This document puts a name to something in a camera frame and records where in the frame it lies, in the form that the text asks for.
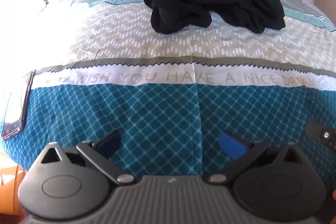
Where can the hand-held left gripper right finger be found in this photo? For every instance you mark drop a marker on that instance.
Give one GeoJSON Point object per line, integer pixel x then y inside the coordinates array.
{"type": "Point", "coordinates": [232, 145]}

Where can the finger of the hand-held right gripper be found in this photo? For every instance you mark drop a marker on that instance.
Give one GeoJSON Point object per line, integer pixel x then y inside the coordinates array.
{"type": "Point", "coordinates": [321, 134]}

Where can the smartphone in clear case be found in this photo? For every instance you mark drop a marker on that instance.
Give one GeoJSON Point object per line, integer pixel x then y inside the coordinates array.
{"type": "Point", "coordinates": [15, 113]}

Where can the wooden bed frame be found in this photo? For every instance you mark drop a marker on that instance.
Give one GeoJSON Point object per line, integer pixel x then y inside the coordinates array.
{"type": "Point", "coordinates": [10, 182]}

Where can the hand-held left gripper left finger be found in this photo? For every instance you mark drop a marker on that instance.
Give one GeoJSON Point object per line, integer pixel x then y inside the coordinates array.
{"type": "Point", "coordinates": [110, 141]}

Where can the black pants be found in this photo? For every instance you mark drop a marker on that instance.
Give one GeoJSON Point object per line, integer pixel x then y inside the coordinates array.
{"type": "Point", "coordinates": [210, 1]}

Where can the teal patterned bed sheet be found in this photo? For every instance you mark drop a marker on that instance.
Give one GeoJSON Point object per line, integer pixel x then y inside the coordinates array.
{"type": "Point", "coordinates": [157, 108]}

